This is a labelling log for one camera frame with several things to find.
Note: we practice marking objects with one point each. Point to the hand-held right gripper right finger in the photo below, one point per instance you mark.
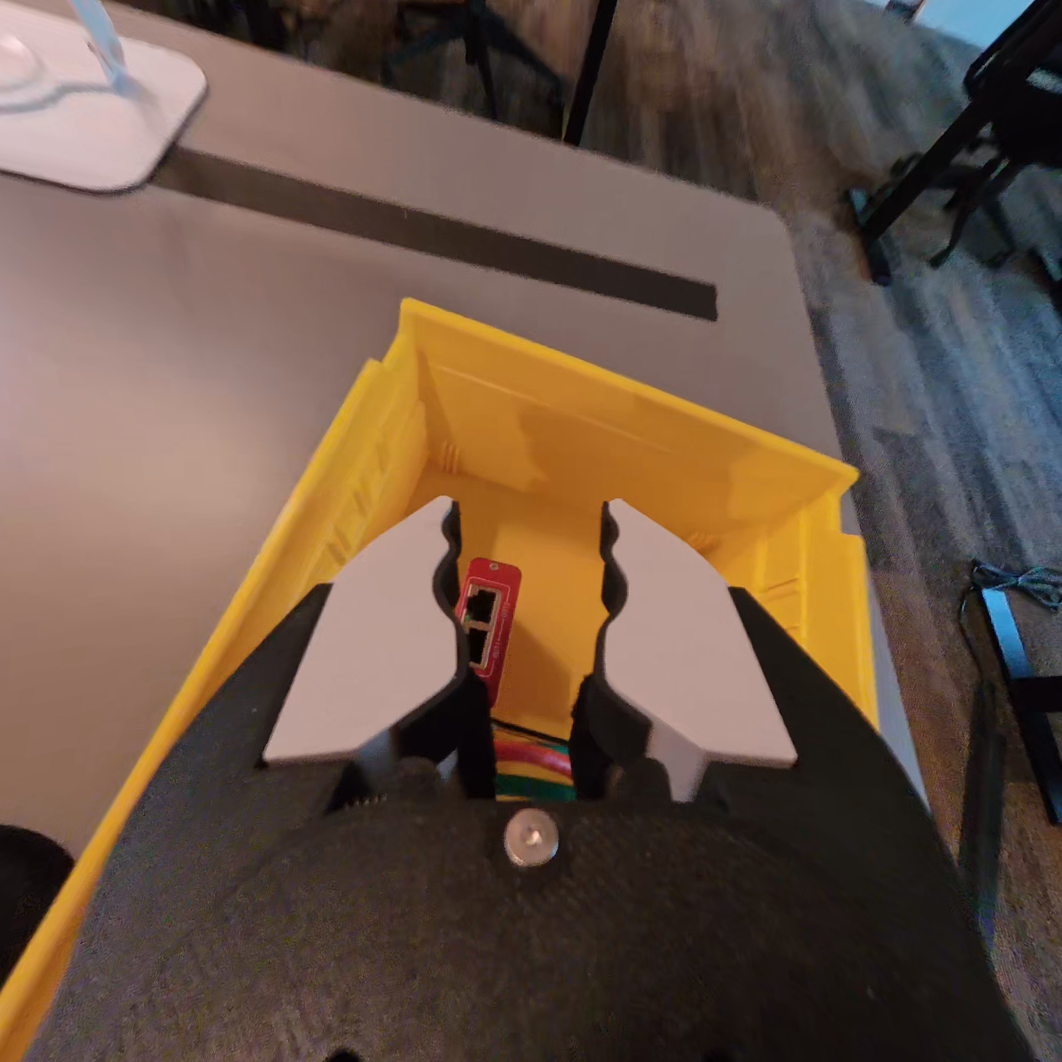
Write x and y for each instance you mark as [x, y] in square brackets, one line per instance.
[689, 647]

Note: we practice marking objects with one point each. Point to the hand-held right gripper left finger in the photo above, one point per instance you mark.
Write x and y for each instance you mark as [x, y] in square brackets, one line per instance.
[373, 647]

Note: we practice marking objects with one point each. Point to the red network switch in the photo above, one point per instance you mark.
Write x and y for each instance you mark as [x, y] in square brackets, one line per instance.
[508, 630]

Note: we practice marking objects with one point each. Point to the yellow plastic bin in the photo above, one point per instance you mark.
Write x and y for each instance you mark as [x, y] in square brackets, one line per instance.
[581, 448]

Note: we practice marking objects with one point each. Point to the black quilted pad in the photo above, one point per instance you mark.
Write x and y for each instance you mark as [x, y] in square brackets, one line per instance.
[29, 896]

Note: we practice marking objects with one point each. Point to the white sign stand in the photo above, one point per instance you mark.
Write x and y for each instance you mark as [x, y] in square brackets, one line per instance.
[99, 133]

